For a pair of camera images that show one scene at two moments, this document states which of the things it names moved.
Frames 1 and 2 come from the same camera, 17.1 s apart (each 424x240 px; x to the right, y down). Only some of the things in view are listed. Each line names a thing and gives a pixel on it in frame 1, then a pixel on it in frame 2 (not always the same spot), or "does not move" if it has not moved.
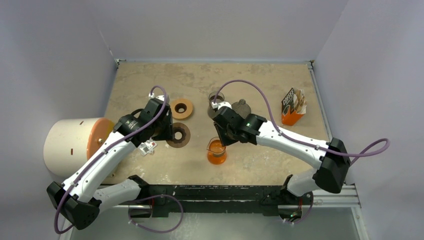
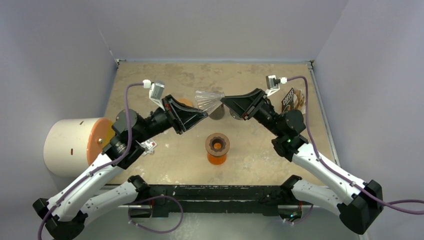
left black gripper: x=168 y=134 -> x=168 y=102
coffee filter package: x=293 y=106 does not move
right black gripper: x=224 y=133 -> x=256 y=104
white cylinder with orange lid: x=70 y=142 does not move
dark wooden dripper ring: x=180 y=127 -> x=217 y=144
